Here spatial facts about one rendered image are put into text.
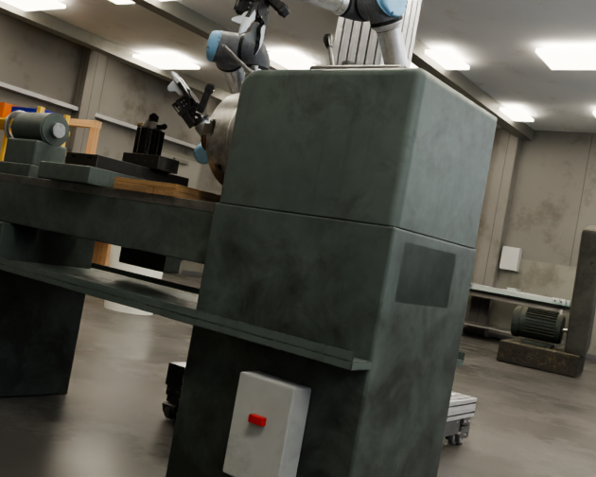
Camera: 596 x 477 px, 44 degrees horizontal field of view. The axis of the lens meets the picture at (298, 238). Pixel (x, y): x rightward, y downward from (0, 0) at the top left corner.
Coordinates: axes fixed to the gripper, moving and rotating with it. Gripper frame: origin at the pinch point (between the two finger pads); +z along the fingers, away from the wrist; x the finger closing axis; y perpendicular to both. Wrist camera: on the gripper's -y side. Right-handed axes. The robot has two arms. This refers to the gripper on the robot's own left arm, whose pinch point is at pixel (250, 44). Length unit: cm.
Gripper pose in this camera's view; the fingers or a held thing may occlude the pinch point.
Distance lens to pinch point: 227.3
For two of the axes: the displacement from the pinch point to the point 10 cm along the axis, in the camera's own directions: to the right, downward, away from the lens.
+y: -9.0, -2.2, 3.7
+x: -3.1, -2.6, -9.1
